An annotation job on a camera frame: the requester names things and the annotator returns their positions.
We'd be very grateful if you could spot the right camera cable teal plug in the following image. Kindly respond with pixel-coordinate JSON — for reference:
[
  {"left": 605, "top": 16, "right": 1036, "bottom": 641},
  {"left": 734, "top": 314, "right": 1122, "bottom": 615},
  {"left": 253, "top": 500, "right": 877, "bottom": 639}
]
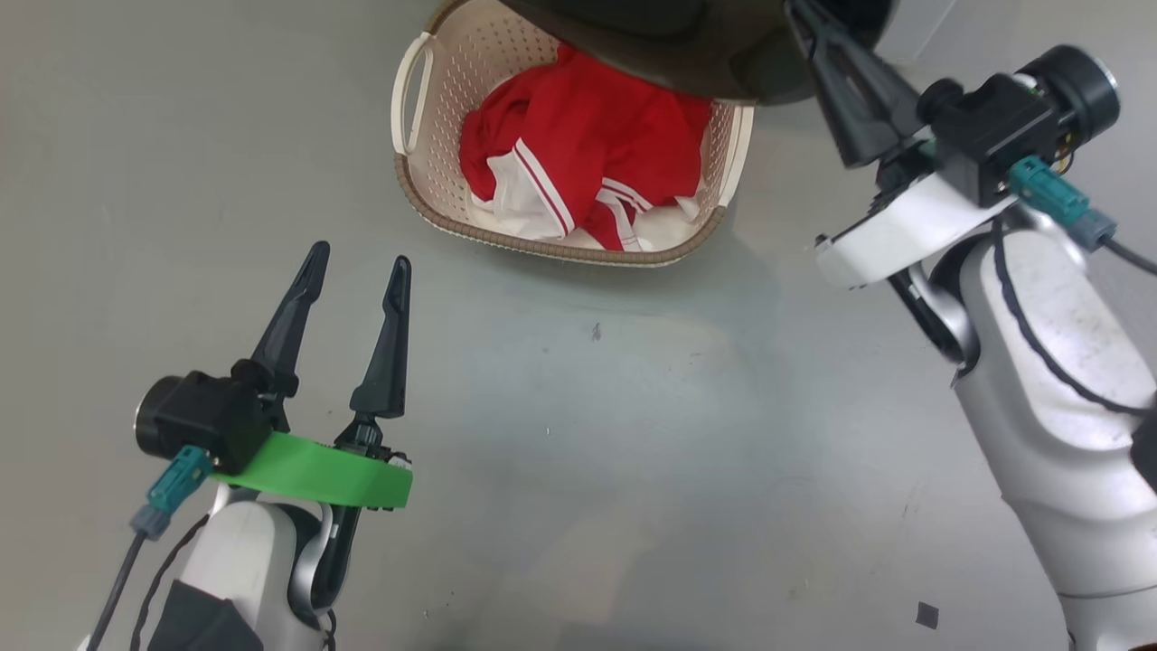
[{"left": 1008, "top": 156, "right": 1157, "bottom": 277}]

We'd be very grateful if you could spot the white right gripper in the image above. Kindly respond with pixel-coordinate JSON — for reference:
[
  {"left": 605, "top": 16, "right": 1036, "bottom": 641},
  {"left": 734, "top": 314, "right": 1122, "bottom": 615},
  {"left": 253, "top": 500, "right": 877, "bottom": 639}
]
[{"left": 785, "top": 0, "right": 1022, "bottom": 290}]

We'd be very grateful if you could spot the left camera cable teal plug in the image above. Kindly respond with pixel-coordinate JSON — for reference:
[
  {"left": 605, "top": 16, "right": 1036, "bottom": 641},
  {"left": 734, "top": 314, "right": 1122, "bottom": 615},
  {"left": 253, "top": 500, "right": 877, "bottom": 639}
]
[{"left": 86, "top": 445, "right": 215, "bottom": 651}]

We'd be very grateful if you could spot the black round glass washer door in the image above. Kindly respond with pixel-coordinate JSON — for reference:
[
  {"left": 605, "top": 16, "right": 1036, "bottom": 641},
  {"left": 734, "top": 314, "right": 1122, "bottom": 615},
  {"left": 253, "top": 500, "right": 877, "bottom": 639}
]
[{"left": 497, "top": 0, "right": 896, "bottom": 107}]

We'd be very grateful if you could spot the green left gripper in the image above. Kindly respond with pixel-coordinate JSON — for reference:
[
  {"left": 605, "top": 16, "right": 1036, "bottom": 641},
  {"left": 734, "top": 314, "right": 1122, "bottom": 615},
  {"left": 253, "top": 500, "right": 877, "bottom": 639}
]
[{"left": 212, "top": 241, "right": 415, "bottom": 512}]

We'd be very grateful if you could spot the camera cable teal plug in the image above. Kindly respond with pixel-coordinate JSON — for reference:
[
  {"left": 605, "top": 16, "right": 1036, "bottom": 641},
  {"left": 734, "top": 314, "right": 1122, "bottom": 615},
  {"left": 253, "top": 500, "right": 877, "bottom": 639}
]
[
  {"left": 86, "top": 445, "right": 215, "bottom": 651},
  {"left": 1008, "top": 156, "right": 1157, "bottom": 277}
]

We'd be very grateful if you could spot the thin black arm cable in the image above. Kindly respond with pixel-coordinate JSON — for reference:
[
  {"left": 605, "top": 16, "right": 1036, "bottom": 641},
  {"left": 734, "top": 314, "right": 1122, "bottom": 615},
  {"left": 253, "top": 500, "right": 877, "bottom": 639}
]
[
  {"left": 990, "top": 217, "right": 1157, "bottom": 419},
  {"left": 131, "top": 515, "right": 213, "bottom": 651}
]

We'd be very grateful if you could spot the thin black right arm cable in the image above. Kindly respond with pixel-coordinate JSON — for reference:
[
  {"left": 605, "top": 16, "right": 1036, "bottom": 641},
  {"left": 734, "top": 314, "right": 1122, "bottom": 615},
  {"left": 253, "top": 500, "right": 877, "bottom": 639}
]
[{"left": 990, "top": 217, "right": 1157, "bottom": 419}]

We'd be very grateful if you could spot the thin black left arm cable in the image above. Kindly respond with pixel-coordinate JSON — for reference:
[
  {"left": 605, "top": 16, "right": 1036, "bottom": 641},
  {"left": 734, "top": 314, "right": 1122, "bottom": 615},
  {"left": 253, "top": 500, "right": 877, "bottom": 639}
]
[{"left": 131, "top": 515, "right": 213, "bottom": 651}]

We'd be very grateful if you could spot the cream perforated laundry basket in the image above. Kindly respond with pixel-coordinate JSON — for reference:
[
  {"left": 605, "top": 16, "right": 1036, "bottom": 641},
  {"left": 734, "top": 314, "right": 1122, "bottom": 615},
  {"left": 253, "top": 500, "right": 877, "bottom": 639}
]
[{"left": 390, "top": 0, "right": 756, "bottom": 269}]

